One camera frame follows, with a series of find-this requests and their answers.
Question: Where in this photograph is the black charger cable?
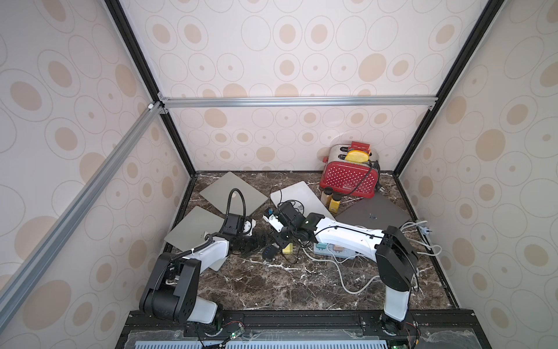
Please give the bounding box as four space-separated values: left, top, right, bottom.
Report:
256 185 315 266

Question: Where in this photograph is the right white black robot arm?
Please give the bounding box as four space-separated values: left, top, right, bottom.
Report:
264 202 419 332

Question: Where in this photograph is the red toaster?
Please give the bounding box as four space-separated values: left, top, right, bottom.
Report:
320 143 381 199

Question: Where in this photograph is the light blue power strip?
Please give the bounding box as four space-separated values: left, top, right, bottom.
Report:
313 243 357 260

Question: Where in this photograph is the yellow toast toy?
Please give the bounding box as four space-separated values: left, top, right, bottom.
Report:
345 149 370 164

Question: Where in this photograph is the red toast toy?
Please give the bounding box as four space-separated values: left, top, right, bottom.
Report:
349 142 371 154

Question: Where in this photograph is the diagonal aluminium frame bar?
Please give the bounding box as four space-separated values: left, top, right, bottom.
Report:
1 101 163 330

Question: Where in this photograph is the black power strip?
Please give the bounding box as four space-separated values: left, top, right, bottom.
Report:
262 244 283 262

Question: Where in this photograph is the horizontal aluminium frame bar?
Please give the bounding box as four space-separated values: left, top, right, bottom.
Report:
162 95 438 108

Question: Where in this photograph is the brown lid bottle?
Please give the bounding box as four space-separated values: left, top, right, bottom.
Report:
321 187 334 207

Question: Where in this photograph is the yellow charger plug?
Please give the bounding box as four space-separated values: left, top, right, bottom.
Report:
282 243 294 254

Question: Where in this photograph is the silver laptop front left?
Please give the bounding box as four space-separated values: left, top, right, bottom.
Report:
165 206 229 272

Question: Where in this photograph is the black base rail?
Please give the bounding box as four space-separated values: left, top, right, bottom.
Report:
116 309 491 348

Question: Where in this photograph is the black toaster cable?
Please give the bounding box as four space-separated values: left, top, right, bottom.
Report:
348 159 387 197

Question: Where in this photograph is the yellow bottle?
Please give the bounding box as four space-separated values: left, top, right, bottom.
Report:
328 193 343 214

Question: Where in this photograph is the white cable bundle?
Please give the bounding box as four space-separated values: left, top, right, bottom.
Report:
300 220 443 295

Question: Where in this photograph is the white laptop centre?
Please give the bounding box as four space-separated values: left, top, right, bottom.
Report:
270 181 334 219

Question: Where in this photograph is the silver laptop back left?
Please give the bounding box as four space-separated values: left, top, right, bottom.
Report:
201 172 267 216

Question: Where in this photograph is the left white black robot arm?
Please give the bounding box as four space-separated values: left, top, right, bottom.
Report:
139 218 256 327

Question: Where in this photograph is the dark grey laptop right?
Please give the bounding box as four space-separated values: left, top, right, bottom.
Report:
336 193 411 229

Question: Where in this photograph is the silver laptop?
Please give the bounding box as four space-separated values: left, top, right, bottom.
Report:
165 206 229 272
201 172 267 216

